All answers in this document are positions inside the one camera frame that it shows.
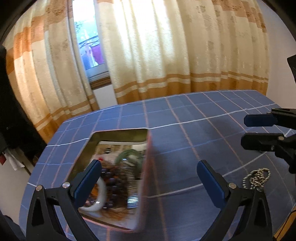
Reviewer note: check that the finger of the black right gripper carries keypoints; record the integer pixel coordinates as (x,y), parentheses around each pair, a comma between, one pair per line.
(267,142)
(261,120)

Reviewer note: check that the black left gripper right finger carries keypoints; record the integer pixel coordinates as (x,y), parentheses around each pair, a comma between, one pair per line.
(255,220)

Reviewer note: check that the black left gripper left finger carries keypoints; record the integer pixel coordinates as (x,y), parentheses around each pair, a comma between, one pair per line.
(43,222)

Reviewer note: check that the white jade bangle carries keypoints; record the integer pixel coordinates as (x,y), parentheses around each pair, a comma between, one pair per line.
(97,198)

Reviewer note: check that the pink metal tin box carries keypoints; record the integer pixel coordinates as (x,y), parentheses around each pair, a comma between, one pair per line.
(126,180)

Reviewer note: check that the blue checked tablecloth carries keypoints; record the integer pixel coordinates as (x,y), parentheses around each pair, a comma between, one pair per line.
(184,129)

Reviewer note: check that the dark coats on rack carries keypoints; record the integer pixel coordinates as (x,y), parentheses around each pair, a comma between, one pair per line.
(19,138)

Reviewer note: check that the right cream orange curtain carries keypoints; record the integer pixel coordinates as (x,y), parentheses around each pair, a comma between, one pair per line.
(160,48)

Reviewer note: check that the cream orange curtain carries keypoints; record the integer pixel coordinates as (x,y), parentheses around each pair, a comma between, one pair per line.
(160,48)
(45,69)

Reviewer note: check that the left cream orange curtain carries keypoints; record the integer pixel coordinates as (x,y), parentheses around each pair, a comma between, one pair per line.
(45,69)

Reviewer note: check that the window with wooden sill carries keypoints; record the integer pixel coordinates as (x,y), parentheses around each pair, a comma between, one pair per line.
(90,47)

